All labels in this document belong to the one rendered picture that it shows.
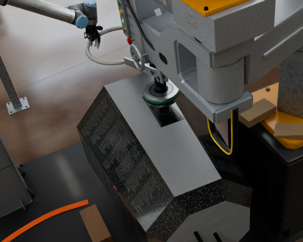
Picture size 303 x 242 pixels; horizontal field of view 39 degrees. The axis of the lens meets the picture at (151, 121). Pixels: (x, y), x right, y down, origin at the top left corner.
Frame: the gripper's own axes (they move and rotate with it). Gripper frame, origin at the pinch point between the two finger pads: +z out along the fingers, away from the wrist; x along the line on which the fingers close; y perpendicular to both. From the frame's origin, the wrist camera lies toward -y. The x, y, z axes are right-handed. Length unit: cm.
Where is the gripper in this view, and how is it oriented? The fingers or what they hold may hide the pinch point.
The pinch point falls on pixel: (94, 45)
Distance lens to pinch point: 322.1
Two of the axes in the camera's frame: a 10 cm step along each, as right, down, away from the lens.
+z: -0.2, 7.4, 6.8
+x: 8.7, 3.4, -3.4
